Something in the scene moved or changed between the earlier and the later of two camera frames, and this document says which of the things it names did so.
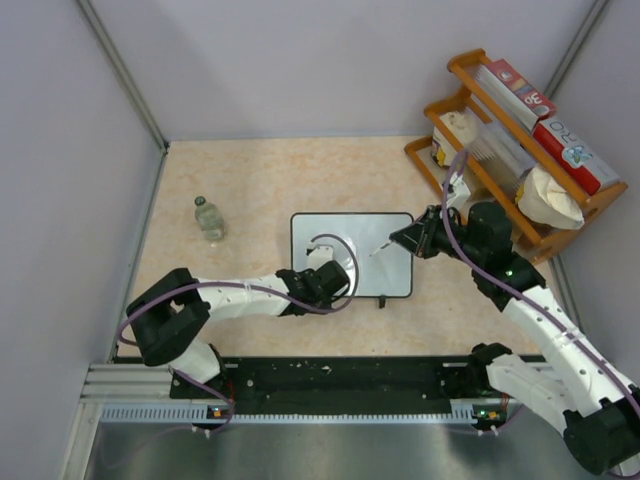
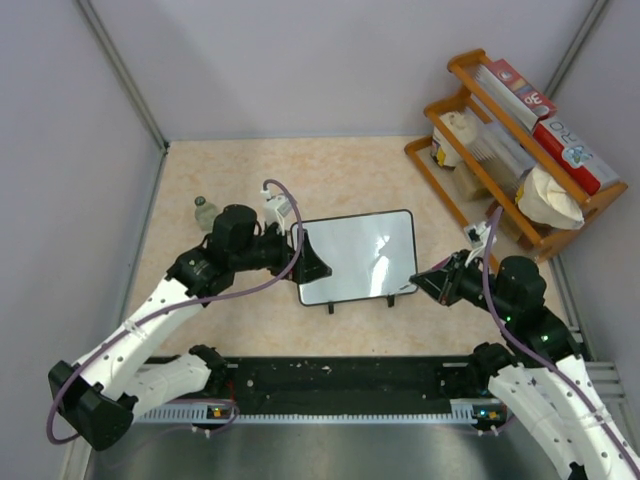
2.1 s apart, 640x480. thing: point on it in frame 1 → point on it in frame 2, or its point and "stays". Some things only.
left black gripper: x=326 y=304 → x=307 y=265
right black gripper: x=420 y=236 → x=442 y=284
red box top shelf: x=515 y=93 stays
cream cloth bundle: x=543 y=202 stays
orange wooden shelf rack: x=484 y=150 stays
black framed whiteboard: x=377 y=265 stays
